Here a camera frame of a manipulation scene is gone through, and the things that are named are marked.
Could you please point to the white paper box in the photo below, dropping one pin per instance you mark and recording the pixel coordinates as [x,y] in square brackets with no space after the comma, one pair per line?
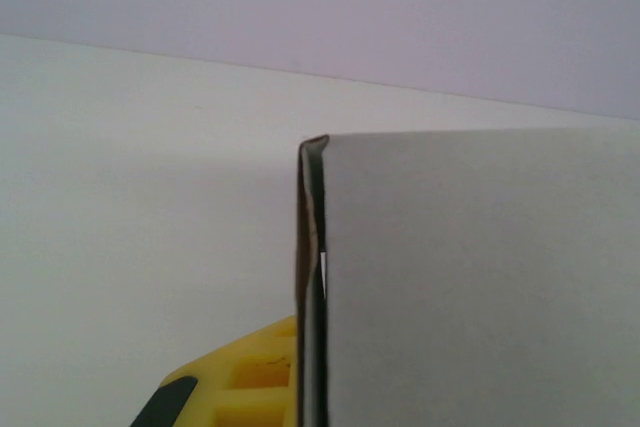
[475,272]

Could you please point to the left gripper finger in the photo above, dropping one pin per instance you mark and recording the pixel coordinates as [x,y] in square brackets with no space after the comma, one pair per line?
[250,382]

